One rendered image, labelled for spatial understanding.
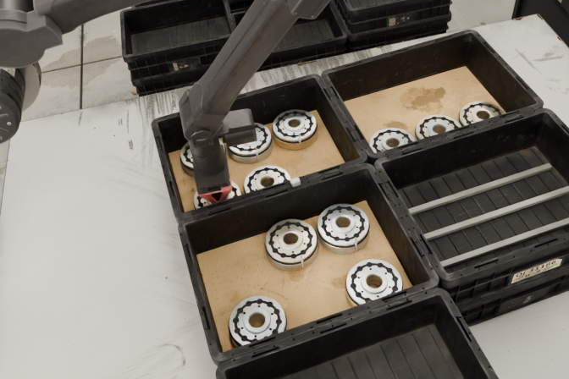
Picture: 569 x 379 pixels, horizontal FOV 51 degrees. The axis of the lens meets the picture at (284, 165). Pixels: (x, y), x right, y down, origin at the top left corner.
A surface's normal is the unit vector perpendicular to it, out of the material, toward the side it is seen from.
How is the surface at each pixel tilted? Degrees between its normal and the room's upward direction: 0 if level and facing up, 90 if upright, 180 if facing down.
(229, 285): 0
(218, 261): 0
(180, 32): 0
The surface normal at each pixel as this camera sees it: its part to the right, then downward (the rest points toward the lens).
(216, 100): 0.24, 0.82
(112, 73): -0.09, -0.66
